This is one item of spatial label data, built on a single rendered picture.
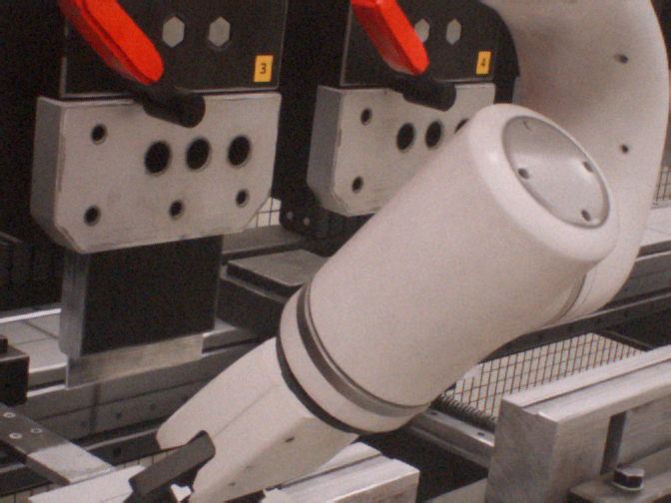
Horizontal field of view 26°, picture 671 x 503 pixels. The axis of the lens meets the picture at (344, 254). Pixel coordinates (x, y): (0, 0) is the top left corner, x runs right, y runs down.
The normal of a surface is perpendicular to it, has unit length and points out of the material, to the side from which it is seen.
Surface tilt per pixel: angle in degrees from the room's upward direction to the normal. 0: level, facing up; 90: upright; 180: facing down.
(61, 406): 90
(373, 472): 0
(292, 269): 0
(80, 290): 90
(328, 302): 78
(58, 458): 0
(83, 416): 90
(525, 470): 90
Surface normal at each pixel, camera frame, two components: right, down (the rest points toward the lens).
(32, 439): 0.12, -0.96
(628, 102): -0.26, 0.68
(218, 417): -0.65, 0.09
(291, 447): 0.40, 0.82
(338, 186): 0.73, 0.26
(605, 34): -0.03, 0.92
